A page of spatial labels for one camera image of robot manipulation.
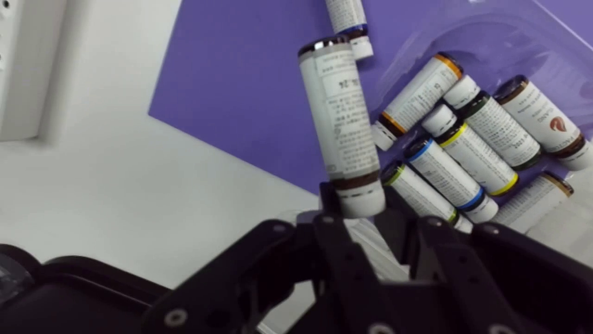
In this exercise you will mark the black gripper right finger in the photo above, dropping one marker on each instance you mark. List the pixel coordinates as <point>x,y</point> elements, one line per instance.
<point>489,281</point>

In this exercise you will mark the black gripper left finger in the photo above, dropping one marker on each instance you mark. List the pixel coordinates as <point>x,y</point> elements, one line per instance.
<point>256,273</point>

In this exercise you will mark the brown capped white bottle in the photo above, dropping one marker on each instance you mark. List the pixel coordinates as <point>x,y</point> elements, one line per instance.
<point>343,127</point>

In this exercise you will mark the tan banded white bottle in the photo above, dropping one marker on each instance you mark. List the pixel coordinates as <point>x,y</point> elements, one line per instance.
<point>534,203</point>

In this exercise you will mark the green banded white bottle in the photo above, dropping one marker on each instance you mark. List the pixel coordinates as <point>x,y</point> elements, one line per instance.
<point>421,197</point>

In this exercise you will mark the blue banded white bottle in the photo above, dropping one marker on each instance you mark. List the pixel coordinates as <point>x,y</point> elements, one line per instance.
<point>451,181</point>

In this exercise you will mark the yellow banded white bottle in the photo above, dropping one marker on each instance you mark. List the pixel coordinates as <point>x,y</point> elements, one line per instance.
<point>475,156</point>

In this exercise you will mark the clear plastic container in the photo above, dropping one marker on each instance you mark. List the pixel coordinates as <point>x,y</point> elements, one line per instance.
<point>493,41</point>

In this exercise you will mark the brown banded logo bottle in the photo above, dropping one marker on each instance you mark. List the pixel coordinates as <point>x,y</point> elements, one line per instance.
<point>545,121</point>

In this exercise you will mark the black banded white bottle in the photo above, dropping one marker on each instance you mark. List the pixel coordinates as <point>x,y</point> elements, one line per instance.
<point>493,123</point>

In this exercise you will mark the orange banded white bottle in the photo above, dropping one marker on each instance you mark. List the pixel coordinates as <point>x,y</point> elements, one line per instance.
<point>417,97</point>

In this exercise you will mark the white bottle on mat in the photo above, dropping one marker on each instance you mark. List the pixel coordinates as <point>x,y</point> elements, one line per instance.
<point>349,19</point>

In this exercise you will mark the purple paper mat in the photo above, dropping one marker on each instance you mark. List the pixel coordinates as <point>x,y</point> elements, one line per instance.
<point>230,75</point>

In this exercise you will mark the white power strip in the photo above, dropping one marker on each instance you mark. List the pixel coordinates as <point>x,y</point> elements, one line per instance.
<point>28,45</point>

